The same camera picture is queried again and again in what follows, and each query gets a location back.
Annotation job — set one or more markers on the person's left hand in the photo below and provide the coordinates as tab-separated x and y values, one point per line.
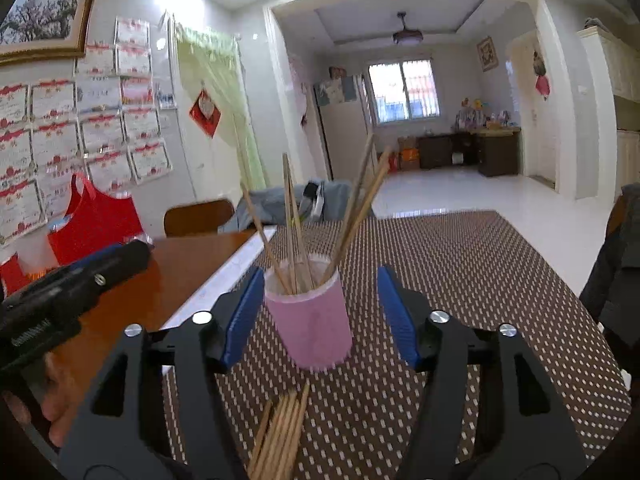
65	395

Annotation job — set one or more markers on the orange cardboard box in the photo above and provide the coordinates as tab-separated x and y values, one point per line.
408	157

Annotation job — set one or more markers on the small red picture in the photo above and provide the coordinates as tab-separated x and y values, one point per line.
338	72

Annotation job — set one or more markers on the framed wall picture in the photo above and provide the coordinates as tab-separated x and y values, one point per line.
487	53

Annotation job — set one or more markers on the small photo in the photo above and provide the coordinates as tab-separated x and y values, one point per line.
166	95

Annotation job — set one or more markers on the white door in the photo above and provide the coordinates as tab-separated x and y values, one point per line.
525	150

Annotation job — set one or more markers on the dark jacket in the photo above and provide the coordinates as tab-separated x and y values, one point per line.
615	270

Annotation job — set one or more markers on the red cardboard box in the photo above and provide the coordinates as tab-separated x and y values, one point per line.
394	161

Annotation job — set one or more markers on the pile of wooden chopsticks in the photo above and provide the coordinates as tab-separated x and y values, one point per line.
282	435

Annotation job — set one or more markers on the white wall cabinets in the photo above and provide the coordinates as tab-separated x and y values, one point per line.
625	60

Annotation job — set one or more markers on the brown wooden chair back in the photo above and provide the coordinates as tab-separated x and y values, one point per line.
200	220

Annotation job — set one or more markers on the bunch of wooden chopsticks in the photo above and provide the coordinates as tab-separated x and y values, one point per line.
288	220

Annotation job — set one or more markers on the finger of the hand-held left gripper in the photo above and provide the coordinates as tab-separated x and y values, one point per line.
100	272

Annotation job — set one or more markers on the group of award certificates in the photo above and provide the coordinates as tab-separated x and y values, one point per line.
55	145

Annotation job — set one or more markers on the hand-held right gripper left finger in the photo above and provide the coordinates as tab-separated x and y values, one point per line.
245	315

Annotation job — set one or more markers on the brown polka-dot table mat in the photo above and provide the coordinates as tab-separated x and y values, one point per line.
450	270

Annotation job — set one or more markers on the assorted colourful clutter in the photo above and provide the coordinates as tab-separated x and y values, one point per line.
480	117

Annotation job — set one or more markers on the grey bag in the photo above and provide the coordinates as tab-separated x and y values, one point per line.
597	23

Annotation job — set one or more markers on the pale green curtain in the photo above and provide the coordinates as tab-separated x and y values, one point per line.
220	70

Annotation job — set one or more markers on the red hanging tassel decoration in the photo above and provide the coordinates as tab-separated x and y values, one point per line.
542	85

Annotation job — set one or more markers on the red diamond paper decoration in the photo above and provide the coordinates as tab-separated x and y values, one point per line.
205	112

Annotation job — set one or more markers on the gold-framed blossom picture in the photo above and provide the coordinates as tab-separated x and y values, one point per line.
40	15

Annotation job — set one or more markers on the pink cup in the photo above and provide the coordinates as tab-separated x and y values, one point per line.
310	330

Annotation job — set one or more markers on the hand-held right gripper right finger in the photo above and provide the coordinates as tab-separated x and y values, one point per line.
397	315

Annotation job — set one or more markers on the ceiling fan lamp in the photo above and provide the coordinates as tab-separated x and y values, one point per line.
407	37

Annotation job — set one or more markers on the barred window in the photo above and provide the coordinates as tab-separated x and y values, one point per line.
405	90

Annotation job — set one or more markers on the red gift bag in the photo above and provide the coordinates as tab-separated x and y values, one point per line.
100	230

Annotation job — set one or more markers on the dark wooden desk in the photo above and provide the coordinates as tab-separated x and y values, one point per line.
500	155

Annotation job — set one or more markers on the beige refrigerator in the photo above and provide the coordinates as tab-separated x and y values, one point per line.
345	135

